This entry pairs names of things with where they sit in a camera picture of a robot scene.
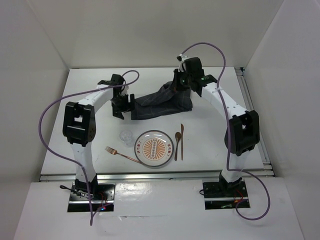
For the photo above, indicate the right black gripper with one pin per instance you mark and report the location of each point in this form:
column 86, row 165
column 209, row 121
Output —
column 176, row 85

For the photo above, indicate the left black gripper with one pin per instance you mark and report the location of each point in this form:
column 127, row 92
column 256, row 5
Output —
column 127, row 106

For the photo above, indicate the dark grey checked cloth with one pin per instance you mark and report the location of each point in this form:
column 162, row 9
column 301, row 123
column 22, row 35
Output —
column 165, row 101

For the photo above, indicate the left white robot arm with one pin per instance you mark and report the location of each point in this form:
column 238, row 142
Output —
column 79, row 125

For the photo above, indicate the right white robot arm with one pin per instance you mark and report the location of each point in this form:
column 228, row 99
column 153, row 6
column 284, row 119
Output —
column 242, row 131

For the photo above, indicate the clear plastic cup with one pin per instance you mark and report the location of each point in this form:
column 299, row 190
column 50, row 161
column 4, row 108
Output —
column 126, row 136

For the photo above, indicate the copper knife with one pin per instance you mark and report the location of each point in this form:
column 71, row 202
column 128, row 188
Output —
column 182, row 141

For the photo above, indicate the copper fork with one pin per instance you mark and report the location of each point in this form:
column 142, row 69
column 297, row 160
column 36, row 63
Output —
column 115, row 152

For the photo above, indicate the copper spoon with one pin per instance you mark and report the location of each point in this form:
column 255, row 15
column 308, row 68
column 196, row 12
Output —
column 178, row 137

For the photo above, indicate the patterned glass plate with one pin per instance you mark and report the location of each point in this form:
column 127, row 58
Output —
column 153, row 148

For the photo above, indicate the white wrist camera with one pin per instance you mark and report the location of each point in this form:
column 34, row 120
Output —
column 181, row 59

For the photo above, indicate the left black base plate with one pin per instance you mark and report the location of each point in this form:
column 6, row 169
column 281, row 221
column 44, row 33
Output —
column 103, row 199

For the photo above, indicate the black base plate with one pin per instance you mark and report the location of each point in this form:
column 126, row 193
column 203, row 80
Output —
column 216, row 199
column 103, row 199

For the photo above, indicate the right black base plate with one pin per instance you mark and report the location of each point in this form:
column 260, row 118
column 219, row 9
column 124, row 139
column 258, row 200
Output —
column 216, row 199

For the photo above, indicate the aluminium frame rail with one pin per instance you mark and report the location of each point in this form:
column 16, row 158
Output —
column 152, row 120

